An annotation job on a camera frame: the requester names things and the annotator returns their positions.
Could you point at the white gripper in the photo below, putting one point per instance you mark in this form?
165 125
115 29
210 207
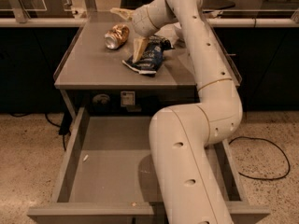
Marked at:
141 22

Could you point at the blue chip bag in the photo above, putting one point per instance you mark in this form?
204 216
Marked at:
152 58

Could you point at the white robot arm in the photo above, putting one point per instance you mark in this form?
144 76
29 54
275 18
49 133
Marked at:
178 134

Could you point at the open grey top drawer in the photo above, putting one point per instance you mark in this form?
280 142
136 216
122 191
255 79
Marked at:
116 185

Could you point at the white ceramic bowl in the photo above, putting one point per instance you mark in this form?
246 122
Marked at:
178 31

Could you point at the grey metal cabinet table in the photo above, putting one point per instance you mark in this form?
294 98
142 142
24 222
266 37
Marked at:
124 69

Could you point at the white label sticker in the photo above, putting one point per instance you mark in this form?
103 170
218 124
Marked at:
127 98

